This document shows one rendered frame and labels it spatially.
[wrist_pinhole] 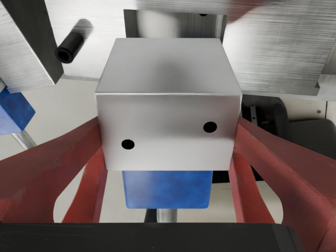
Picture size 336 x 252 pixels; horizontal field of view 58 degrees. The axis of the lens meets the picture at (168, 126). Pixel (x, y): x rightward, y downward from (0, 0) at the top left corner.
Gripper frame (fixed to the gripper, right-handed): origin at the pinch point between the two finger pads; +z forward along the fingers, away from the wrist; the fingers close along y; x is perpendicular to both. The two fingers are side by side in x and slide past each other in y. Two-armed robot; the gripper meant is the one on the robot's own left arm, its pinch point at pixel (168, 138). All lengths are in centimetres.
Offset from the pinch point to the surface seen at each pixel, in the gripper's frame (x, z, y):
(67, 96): 63, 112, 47
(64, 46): -1.8, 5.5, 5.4
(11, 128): 8.2, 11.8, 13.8
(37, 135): 92, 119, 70
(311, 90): 0.9, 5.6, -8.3
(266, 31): -2.5, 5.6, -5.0
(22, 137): 10.2, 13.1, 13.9
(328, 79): 0.9, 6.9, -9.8
